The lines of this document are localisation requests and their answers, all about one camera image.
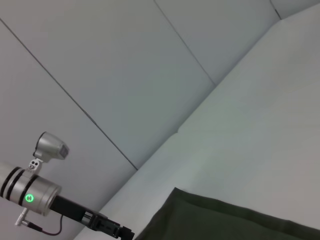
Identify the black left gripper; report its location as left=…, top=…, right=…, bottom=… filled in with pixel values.
left=50, top=195, right=136, bottom=240

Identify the dark green FREE t-shirt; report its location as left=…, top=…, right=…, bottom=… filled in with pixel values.
left=134, top=186, right=320, bottom=240

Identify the dark red thin cable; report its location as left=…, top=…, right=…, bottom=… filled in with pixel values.
left=26, top=214, right=64, bottom=236

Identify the silver cable connector plug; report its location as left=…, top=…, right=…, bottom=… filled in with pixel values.
left=14, top=208, right=30, bottom=228

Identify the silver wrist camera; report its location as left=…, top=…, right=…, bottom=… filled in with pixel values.
left=24, top=131, right=71, bottom=174

